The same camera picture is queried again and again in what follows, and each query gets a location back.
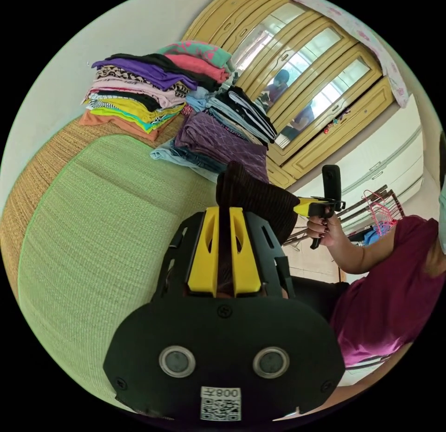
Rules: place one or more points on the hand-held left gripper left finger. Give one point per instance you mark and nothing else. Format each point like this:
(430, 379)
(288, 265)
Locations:
(200, 257)

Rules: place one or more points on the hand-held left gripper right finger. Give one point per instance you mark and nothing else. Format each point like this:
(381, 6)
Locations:
(248, 264)

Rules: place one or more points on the brown long pants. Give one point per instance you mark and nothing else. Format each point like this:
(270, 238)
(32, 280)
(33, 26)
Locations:
(258, 202)

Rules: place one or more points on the person's right forearm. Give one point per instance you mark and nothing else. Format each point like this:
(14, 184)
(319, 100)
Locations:
(350, 257)

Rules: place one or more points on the person's right hand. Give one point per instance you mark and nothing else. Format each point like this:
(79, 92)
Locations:
(327, 231)

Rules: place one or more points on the white cupboard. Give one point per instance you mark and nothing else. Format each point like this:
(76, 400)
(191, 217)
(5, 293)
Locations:
(383, 153)

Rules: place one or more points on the bed with green woven mat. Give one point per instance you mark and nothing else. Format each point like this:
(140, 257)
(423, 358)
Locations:
(104, 229)

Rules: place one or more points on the yellow cupboard with mirror doors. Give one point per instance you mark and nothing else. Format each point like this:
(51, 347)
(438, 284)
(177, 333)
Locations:
(327, 100)

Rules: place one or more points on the person's body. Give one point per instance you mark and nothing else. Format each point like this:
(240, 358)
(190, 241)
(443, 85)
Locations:
(383, 292)

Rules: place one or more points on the pile of clothes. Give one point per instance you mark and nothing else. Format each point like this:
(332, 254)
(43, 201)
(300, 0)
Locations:
(167, 79)

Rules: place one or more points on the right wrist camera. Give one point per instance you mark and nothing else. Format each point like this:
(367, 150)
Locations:
(331, 184)

